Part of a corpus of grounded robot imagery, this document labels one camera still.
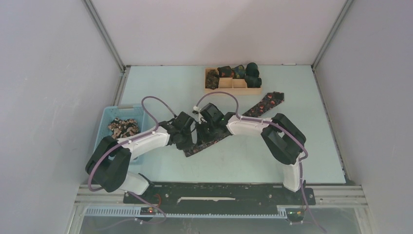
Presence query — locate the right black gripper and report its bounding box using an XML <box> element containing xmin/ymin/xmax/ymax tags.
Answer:
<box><xmin>195</xmin><ymin>120</ymin><xmax>218</xmax><ymax>147</ymax></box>

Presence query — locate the dark floral rose tie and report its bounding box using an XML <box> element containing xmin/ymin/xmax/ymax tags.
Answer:
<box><xmin>183</xmin><ymin>92</ymin><xmax>284</xmax><ymax>157</ymax></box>

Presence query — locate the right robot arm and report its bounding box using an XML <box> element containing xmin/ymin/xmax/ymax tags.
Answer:
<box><xmin>193</xmin><ymin>103</ymin><xmax>306</xmax><ymax>204</ymax></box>

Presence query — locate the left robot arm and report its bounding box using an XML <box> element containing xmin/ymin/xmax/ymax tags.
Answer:
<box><xmin>85</xmin><ymin>112</ymin><xmax>195</xmax><ymax>203</ymax></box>

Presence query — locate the wooden compartment box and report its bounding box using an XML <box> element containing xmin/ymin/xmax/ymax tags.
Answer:
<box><xmin>204</xmin><ymin>67</ymin><xmax>263</xmax><ymax>95</ymax></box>

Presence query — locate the light blue plastic basket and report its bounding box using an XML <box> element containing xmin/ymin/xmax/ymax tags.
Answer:
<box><xmin>94</xmin><ymin>104</ymin><xmax>150</xmax><ymax>150</ymax></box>

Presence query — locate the dark floral rolled tie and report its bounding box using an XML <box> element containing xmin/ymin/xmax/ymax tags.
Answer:
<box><xmin>205</xmin><ymin>70</ymin><xmax>220</xmax><ymax>90</ymax></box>

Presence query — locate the black orange rolled tie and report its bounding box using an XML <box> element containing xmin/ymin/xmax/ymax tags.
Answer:
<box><xmin>217</xmin><ymin>66</ymin><xmax>234</xmax><ymax>78</ymax></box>

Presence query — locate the dark green rolled tie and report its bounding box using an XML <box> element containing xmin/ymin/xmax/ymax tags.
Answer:
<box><xmin>245</xmin><ymin>62</ymin><xmax>260</xmax><ymax>77</ymax></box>
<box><xmin>244</xmin><ymin>76</ymin><xmax>262</xmax><ymax>88</ymax></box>

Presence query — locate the blue patterned rolled tie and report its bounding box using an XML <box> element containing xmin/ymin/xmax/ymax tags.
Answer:
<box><xmin>232</xmin><ymin>65</ymin><xmax>246</xmax><ymax>79</ymax></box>

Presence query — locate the beige floral tie in basket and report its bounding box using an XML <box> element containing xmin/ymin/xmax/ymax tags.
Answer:
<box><xmin>108</xmin><ymin>118</ymin><xmax>140</xmax><ymax>139</ymax></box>

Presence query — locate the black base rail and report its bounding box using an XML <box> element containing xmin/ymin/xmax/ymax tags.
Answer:
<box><xmin>123</xmin><ymin>182</ymin><xmax>316</xmax><ymax>215</ymax></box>

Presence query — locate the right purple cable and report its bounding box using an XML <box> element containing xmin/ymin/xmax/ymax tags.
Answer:
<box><xmin>195</xmin><ymin>91</ymin><xmax>326</xmax><ymax>233</ymax></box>

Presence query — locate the purple cable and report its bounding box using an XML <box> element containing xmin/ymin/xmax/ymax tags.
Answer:
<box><xmin>88</xmin><ymin>95</ymin><xmax>177</xmax><ymax>193</ymax></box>
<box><xmin>195</xmin><ymin>91</ymin><xmax>326</xmax><ymax>233</ymax></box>

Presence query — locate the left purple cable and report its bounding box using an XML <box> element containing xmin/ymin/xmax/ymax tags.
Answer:
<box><xmin>88</xmin><ymin>95</ymin><xmax>177</xmax><ymax>193</ymax></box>

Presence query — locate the white cable duct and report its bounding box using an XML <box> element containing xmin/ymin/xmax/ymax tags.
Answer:
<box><xmin>84</xmin><ymin>206</ymin><xmax>287</xmax><ymax>219</ymax></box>

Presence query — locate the aluminium frame rail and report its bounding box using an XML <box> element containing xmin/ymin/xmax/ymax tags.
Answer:
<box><xmin>73</xmin><ymin>184</ymin><xmax>368</xmax><ymax>209</ymax></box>

